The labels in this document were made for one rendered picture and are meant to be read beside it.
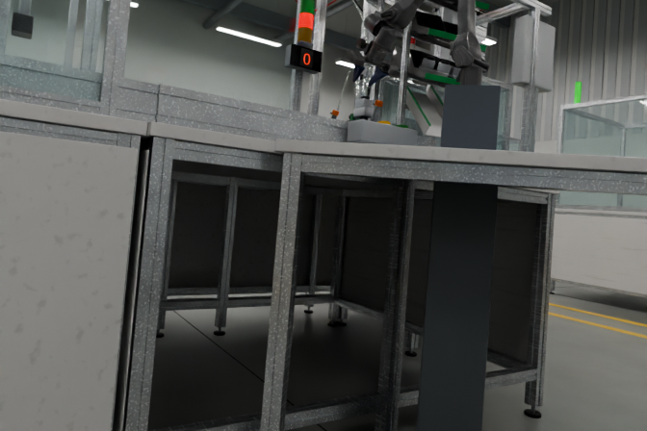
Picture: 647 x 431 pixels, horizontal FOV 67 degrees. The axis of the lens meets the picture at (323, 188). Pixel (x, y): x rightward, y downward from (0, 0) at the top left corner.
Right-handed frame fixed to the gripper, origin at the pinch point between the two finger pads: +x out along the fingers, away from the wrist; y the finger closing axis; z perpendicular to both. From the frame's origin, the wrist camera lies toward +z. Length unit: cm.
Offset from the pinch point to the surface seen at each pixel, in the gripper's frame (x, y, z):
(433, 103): 3.7, -35.0, -0.5
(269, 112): 5, 44, -29
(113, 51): -2, 83, -27
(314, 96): 57, -43, 91
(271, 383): 45, 45, -82
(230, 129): 10, 54, -32
